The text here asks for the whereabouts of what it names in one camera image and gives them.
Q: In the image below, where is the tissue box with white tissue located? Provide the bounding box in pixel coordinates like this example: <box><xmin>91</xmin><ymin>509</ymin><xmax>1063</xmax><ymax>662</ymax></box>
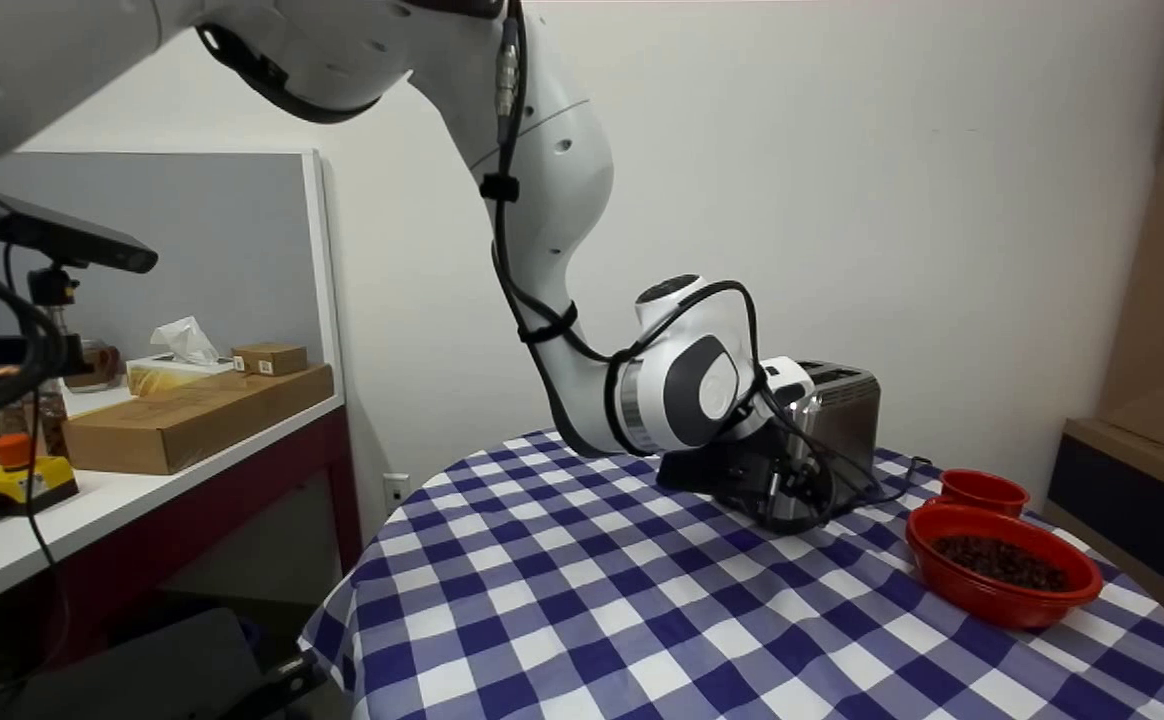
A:
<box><xmin>126</xmin><ymin>312</ymin><xmax>245</xmax><ymax>400</ymax></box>

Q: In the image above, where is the small red bowl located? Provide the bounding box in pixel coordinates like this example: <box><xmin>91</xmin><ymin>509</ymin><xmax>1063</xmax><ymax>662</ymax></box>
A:
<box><xmin>937</xmin><ymin>467</ymin><xmax>1034</xmax><ymax>518</ymax></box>

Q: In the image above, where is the black camera stand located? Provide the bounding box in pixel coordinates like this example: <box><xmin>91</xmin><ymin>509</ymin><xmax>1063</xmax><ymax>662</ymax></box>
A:
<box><xmin>26</xmin><ymin>259</ymin><xmax>86</xmax><ymax>341</ymax></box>

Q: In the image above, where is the grey partition panel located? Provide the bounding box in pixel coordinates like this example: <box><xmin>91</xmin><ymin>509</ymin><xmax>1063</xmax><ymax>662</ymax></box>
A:
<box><xmin>0</xmin><ymin>147</ymin><xmax>334</xmax><ymax>373</ymax></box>

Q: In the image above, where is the large red bowl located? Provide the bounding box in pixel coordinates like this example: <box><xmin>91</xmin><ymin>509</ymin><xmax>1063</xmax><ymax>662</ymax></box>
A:
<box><xmin>905</xmin><ymin>498</ymin><xmax>1107</xmax><ymax>637</ymax></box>

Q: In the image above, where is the coffee beans pile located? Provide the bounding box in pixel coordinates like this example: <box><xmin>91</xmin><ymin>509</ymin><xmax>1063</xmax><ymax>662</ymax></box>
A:
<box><xmin>937</xmin><ymin>533</ymin><xmax>1077</xmax><ymax>595</ymax></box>

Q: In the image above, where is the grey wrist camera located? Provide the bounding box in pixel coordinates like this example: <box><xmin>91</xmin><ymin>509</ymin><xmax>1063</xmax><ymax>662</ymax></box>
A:
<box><xmin>751</xmin><ymin>352</ymin><xmax>822</xmax><ymax>413</ymax></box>

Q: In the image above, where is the small cardboard box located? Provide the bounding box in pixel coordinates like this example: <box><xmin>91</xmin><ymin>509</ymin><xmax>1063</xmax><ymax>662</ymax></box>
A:
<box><xmin>234</xmin><ymin>341</ymin><xmax>311</xmax><ymax>380</ymax></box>

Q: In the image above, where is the large flat cardboard box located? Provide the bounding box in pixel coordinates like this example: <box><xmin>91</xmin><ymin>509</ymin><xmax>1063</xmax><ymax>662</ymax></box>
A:
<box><xmin>59</xmin><ymin>362</ymin><xmax>340</xmax><ymax>476</ymax></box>

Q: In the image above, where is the blue white checkered tablecloth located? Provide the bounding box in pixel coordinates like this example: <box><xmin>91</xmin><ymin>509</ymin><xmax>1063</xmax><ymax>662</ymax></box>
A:
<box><xmin>296</xmin><ymin>420</ymin><xmax>1164</xmax><ymax>720</ymax></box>

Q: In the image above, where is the black cable bundle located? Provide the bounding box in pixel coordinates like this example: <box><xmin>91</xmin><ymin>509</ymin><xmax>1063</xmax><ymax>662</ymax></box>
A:
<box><xmin>0</xmin><ymin>244</ymin><xmax>72</xmax><ymax>440</ymax></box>

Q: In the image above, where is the brown jar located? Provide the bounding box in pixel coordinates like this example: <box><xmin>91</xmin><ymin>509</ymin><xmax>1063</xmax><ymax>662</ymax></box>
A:
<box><xmin>0</xmin><ymin>373</ymin><xmax>72</xmax><ymax>458</ymax></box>

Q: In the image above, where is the silver two-slot toaster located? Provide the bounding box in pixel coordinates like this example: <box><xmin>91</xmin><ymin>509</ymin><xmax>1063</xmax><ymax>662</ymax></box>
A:
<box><xmin>776</xmin><ymin>354</ymin><xmax>885</xmax><ymax>523</ymax></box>

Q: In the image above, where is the black toaster power cable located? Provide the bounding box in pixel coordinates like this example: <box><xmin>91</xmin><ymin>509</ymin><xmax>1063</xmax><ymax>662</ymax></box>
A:
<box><xmin>864</xmin><ymin>453</ymin><xmax>945</xmax><ymax>510</ymax></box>

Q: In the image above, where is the wooden cabinet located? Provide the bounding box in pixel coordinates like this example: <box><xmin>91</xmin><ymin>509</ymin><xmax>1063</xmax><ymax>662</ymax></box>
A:
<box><xmin>1041</xmin><ymin>0</ymin><xmax>1164</xmax><ymax>618</ymax></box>

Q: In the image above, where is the small orange object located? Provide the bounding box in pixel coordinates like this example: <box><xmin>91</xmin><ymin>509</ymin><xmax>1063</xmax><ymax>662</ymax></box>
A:
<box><xmin>0</xmin><ymin>427</ymin><xmax>40</xmax><ymax>470</ymax></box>

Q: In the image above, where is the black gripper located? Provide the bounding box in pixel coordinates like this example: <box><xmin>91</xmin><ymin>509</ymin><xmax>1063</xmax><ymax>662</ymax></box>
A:
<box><xmin>655</xmin><ymin>436</ymin><xmax>837</xmax><ymax>536</ymax></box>

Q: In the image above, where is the white desk with red front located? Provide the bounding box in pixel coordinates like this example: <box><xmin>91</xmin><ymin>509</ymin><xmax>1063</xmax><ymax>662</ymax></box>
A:
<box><xmin>0</xmin><ymin>380</ymin><xmax>364</xmax><ymax>670</ymax></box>

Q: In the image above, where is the yellow black tool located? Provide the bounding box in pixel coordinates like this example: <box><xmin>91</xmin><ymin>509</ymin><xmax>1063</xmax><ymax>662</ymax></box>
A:
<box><xmin>0</xmin><ymin>453</ymin><xmax>86</xmax><ymax>523</ymax></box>

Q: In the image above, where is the black bar camera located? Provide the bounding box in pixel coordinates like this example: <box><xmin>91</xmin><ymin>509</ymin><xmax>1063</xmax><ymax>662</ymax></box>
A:
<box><xmin>0</xmin><ymin>185</ymin><xmax>159</xmax><ymax>279</ymax></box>

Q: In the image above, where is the thin black camera cable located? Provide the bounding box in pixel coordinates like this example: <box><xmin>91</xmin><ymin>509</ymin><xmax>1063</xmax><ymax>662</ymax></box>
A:
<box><xmin>0</xmin><ymin>241</ymin><xmax>59</xmax><ymax>572</ymax></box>

